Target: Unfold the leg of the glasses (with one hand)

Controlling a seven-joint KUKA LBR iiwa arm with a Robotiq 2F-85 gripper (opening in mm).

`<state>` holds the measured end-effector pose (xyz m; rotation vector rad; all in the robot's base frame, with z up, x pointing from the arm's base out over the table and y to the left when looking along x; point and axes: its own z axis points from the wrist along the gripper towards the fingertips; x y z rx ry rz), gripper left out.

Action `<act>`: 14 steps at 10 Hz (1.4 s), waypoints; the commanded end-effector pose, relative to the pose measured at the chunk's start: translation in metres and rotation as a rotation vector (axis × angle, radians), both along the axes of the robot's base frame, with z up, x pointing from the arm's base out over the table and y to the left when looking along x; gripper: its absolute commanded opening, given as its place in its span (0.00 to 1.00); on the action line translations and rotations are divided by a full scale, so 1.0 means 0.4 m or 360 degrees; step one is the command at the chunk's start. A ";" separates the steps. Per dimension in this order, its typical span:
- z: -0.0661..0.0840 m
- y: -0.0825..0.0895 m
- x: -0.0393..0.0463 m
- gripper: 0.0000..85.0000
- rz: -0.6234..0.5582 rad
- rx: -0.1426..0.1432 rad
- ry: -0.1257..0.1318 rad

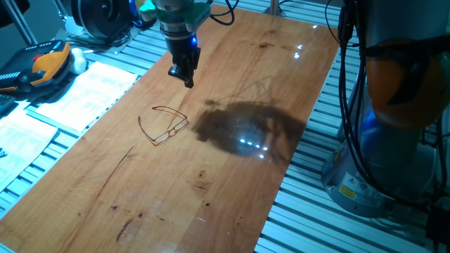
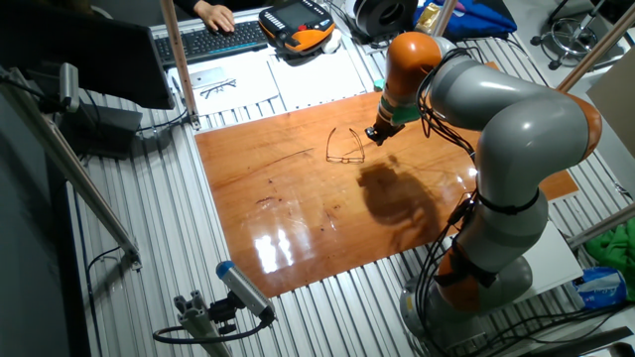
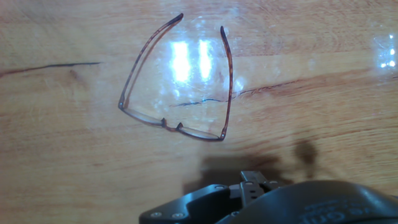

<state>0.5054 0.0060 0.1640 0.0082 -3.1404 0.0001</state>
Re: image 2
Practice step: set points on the green cloth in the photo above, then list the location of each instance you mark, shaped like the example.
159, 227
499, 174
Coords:
615, 248

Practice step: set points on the short aluminium profile stand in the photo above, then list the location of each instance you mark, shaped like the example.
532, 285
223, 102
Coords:
198, 322

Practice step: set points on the black monitor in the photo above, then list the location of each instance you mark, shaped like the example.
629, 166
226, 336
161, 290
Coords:
99, 54

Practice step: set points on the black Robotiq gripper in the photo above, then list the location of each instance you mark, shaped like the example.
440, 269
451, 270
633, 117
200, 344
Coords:
392, 127

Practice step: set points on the black box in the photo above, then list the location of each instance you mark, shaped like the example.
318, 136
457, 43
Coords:
99, 129

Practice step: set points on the grey camera with blue end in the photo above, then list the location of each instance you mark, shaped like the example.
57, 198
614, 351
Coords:
245, 290

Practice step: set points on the white flat plate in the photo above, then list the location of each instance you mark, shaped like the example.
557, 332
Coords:
555, 263

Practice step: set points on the black framed glasses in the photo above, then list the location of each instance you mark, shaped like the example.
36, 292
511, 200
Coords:
218, 88

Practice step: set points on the blue cloth bag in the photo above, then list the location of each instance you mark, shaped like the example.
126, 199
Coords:
481, 17

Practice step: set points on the metal stool base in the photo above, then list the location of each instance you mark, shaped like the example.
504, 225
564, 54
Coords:
570, 39

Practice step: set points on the gold wrapped packet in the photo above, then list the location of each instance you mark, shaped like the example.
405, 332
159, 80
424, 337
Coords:
426, 17

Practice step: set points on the grey camera on frame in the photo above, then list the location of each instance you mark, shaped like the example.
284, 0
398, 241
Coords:
69, 86

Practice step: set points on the person's hand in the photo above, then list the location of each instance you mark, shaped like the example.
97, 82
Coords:
215, 15

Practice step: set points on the upright aluminium frame post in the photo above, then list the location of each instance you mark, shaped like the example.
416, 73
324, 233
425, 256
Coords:
179, 59

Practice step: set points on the orange-brown wooden board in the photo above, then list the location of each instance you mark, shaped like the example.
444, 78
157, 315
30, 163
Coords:
278, 198

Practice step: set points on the slanted aluminium frame post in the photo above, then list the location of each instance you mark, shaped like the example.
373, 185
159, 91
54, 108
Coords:
595, 49

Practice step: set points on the dark sleeved forearm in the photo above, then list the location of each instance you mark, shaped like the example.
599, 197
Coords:
186, 5

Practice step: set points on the black keyboard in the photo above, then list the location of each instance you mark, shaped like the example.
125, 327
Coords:
213, 44

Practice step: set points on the cardboard sheet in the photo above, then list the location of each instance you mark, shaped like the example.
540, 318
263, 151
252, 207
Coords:
617, 99

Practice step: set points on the silver smartphone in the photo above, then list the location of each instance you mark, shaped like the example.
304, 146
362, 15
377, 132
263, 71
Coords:
208, 77

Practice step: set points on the blue tissue pack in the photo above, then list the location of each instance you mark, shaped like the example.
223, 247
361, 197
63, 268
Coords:
600, 287

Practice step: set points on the slim aluminium frame post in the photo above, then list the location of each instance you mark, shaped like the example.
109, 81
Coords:
445, 15

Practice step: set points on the long aluminium frame beam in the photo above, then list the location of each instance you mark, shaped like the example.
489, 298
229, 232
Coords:
74, 168

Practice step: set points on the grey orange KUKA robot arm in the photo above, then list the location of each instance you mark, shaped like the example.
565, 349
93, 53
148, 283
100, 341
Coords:
521, 134

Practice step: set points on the orange black teach pendant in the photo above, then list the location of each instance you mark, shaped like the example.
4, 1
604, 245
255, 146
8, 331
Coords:
297, 25

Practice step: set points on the low aluminium frame beam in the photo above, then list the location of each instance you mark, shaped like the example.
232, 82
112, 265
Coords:
600, 228

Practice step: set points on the white paper sheet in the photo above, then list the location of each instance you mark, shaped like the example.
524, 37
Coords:
317, 79
248, 89

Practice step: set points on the brown framed glasses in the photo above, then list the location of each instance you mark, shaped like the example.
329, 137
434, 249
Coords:
344, 159

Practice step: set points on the white computer mouse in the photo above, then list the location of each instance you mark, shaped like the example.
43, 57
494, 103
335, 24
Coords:
332, 42

